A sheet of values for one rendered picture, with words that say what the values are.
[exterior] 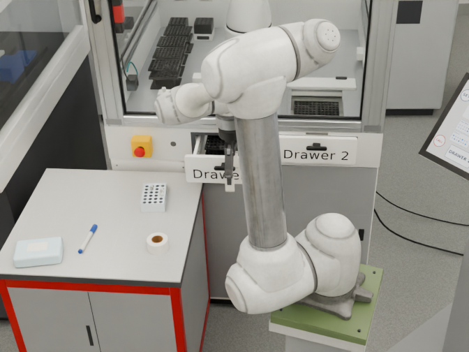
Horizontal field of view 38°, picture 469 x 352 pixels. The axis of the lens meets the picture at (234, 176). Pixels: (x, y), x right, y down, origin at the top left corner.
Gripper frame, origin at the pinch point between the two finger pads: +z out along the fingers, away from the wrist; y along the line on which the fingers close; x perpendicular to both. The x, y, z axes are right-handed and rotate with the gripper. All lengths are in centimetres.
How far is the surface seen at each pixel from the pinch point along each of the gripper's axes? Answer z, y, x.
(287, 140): -0.6, 22.9, -17.9
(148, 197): 11.6, 2.1, 30.4
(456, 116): -18, 13, -73
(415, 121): 91, 191, -95
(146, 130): -2.1, 24.8, 33.9
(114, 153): 9, 25, 48
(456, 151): -10, 4, -73
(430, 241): 91, 77, -89
